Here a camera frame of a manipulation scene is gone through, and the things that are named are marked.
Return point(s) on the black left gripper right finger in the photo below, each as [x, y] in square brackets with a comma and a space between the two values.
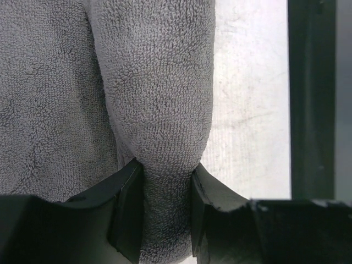
[227, 228]

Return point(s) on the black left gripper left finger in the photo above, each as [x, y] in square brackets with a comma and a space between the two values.
[102, 224]

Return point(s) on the grey towel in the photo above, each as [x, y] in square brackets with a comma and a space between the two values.
[87, 86]

